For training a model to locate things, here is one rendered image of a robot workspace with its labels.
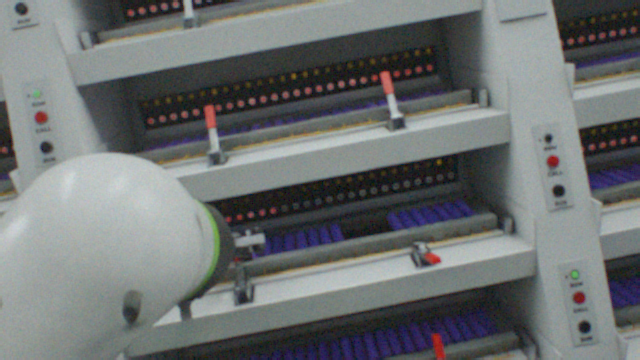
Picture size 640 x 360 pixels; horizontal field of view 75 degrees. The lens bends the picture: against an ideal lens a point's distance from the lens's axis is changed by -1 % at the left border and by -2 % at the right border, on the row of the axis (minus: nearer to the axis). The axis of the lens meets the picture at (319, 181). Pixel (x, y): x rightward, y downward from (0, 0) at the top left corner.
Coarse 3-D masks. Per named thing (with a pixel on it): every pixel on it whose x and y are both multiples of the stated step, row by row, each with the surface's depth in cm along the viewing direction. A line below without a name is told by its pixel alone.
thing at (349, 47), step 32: (576, 0) 81; (608, 0) 81; (384, 32) 80; (416, 32) 80; (192, 64) 79; (224, 64) 79; (256, 64) 79; (288, 64) 80; (320, 64) 80; (128, 96) 79; (160, 96) 79; (0, 128) 78; (416, 160) 80; (608, 160) 81; (288, 224) 79; (480, 288) 80
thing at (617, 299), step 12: (612, 264) 77; (624, 264) 77; (636, 264) 77; (612, 276) 76; (624, 276) 76; (636, 276) 75; (612, 288) 74; (624, 288) 73; (636, 288) 72; (612, 300) 71; (624, 300) 70; (636, 300) 70; (612, 312) 68; (624, 312) 67; (636, 312) 67; (624, 324) 67; (636, 324) 67; (624, 336) 65; (636, 336) 65; (624, 348) 59; (636, 348) 63
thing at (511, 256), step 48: (432, 192) 77; (480, 192) 76; (480, 240) 65; (528, 240) 61; (288, 288) 62; (336, 288) 60; (384, 288) 60; (432, 288) 61; (144, 336) 59; (192, 336) 60
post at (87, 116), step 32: (0, 0) 59; (64, 0) 62; (96, 0) 73; (0, 32) 59; (32, 32) 59; (0, 64) 59; (32, 64) 59; (64, 64) 59; (64, 96) 59; (96, 96) 66; (64, 128) 59; (96, 128) 64; (128, 128) 76; (32, 160) 59; (160, 352) 71
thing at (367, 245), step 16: (432, 224) 67; (448, 224) 66; (464, 224) 66; (480, 224) 66; (496, 224) 66; (352, 240) 67; (368, 240) 66; (384, 240) 66; (400, 240) 66; (432, 240) 66; (448, 240) 64; (272, 256) 67; (288, 256) 66; (304, 256) 66; (320, 256) 66; (336, 256) 66; (352, 256) 66; (368, 256) 64; (256, 272) 66; (272, 272) 66; (288, 272) 64
